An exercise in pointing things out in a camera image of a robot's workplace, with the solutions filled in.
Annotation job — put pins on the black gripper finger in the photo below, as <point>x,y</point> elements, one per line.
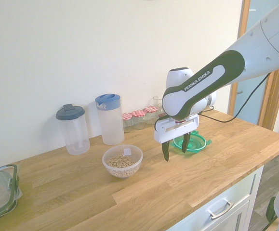
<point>165,151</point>
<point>186,143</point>

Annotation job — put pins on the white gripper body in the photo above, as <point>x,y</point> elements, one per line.
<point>175,130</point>

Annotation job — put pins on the green round container lid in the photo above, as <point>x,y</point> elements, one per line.
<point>198,142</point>

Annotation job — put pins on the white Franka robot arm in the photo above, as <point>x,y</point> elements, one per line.
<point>202,84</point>

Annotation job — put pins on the glass jar red checked lid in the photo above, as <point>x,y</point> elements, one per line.
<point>127,122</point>
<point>138,120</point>
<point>150,115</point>

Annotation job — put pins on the clear plastic food bowl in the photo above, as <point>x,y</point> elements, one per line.
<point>116,172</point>

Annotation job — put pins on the clear pitcher blue lid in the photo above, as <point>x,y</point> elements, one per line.
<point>111,122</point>

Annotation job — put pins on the clear pitcher dark grey lid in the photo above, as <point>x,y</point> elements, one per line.
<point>75,134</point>

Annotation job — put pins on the clear drinking glass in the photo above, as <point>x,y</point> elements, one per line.
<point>157,103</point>

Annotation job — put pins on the cereal rings heap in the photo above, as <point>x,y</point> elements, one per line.
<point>120,161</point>

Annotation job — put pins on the frosted glass door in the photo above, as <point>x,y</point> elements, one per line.
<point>252,101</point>

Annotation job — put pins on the wooden door frame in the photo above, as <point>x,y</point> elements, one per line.
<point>274,96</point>

